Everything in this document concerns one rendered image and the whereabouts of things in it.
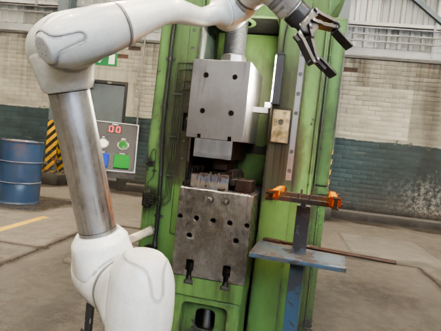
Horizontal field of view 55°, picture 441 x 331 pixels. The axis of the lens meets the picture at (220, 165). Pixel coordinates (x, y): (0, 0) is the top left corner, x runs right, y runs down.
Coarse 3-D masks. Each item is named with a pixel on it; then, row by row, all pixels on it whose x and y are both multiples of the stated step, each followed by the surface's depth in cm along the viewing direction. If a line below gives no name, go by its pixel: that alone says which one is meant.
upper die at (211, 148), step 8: (200, 144) 218; (208, 144) 217; (216, 144) 216; (224, 144) 215; (232, 144) 214; (240, 144) 235; (200, 152) 218; (208, 152) 217; (216, 152) 216; (224, 152) 215; (232, 152) 216; (240, 152) 237
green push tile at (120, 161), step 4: (116, 156) 211; (120, 156) 211; (124, 156) 212; (128, 156) 212; (116, 160) 210; (120, 160) 210; (124, 160) 211; (128, 160) 211; (116, 164) 209; (120, 164) 210; (124, 164) 210; (128, 164) 210; (116, 168) 209; (120, 168) 209; (124, 168) 209; (128, 168) 210
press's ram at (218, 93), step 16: (208, 64) 216; (224, 64) 214; (240, 64) 212; (192, 80) 218; (208, 80) 216; (224, 80) 214; (240, 80) 212; (256, 80) 231; (192, 96) 218; (208, 96) 216; (224, 96) 214; (240, 96) 212; (256, 96) 237; (192, 112) 218; (208, 112) 216; (224, 112) 214; (240, 112) 213; (256, 112) 231; (192, 128) 218; (208, 128) 217; (224, 128) 215; (240, 128) 213; (256, 128) 250
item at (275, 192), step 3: (279, 186) 201; (282, 186) 203; (267, 189) 174; (270, 189) 174; (273, 189) 182; (276, 189) 183; (279, 189) 184; (282, 189) 194; (267, 192) 164; (270, 192) 164; (273, 192) 164; (276, 192) 173; (279, 192) 183; (267, 195) 174; (270, 195) 165; (273, 195) 171; (276, 195) 173; (267, 198) 164; (270, 198) 164; (273, 198) 166; (276, 198) 173
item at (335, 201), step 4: (332, 192) 196; (332, 196) 167; (336, 196) 168; (332, 200) 169; (336, 200) 161; (340, 200) 168; (332, 204) 169; (336, 204) 161; (340, 204) 168; (332, 208) 161; (336, 208) 161
